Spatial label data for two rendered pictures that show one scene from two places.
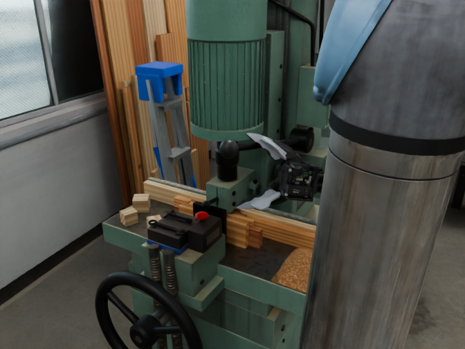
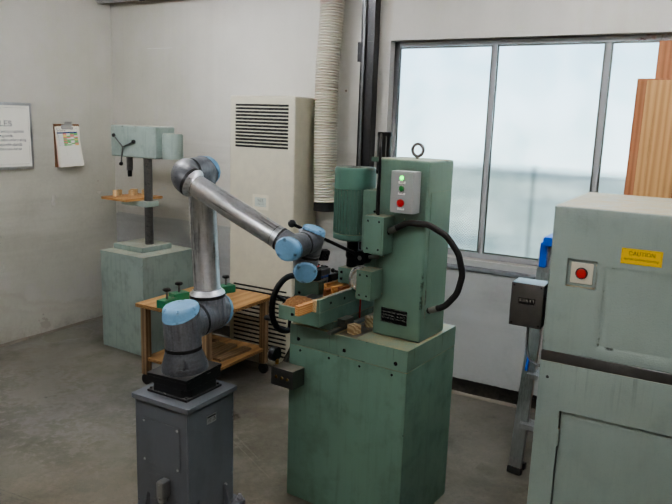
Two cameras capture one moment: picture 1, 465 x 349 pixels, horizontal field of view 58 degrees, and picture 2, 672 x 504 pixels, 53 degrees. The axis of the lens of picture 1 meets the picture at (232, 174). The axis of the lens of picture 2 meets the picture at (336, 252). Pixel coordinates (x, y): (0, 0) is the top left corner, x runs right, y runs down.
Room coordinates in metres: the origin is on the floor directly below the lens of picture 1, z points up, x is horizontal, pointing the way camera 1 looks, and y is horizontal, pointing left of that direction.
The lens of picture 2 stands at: (1.10, -2.87, 1.66)
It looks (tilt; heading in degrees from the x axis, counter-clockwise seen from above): 11 degrees down; 94
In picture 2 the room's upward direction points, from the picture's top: 2 degrees clockwise
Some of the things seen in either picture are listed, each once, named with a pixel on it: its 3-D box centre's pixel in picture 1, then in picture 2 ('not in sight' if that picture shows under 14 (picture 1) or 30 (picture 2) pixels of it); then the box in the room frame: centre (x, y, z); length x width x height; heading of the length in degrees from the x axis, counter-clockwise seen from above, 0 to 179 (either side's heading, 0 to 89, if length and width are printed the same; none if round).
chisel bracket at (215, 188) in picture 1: (232, 190); (355, 277); (0.99, 0.00, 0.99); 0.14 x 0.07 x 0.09; 150
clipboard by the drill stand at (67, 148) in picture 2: not in sight; (69, 144); (-1.28, 2.10, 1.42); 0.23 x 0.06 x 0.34; 64
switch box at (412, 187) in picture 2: (333, 21); (405, 191); (1.18, -0.27, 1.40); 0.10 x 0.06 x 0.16; 150
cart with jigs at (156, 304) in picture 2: not in sight; (206, 330); (0.01, 1.19, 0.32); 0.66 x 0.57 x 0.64; 64
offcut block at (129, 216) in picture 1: (129, 216); not in sight; (0.98, 0.28, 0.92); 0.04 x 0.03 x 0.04; 128
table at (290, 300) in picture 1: (205, 253); (330, 299); (0.88, 0.07, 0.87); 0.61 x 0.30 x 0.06; 60
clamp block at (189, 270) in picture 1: (185, 255); (315, 286); (0.80, 0.11, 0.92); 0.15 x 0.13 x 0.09; 60
